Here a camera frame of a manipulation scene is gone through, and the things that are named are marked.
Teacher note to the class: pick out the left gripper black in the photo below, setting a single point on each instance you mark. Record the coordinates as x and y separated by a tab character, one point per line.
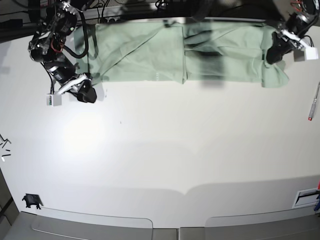
290	36

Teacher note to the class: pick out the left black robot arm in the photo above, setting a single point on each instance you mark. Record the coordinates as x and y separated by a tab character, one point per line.
302	7

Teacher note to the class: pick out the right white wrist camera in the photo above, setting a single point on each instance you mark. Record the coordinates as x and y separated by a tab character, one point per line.
53	100

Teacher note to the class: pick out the white power strip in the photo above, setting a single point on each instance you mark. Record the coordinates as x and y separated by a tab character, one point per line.
110	19

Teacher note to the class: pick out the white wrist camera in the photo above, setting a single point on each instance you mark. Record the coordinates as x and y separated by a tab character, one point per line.
305	54
53	100

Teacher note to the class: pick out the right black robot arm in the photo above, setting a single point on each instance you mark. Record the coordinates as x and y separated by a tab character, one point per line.
47	47

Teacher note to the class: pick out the black clamp on table edge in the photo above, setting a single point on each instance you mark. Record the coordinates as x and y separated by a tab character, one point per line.
32	200

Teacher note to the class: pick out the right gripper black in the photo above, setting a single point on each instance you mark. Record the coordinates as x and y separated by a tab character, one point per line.
64	79

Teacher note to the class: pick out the silver screwdriver red tip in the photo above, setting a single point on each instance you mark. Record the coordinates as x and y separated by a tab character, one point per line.
314	103

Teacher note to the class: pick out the light green T-shirt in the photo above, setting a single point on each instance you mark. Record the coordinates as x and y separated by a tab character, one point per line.
180	52

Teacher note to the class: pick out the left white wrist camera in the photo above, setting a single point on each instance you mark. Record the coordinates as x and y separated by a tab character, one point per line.
305	54

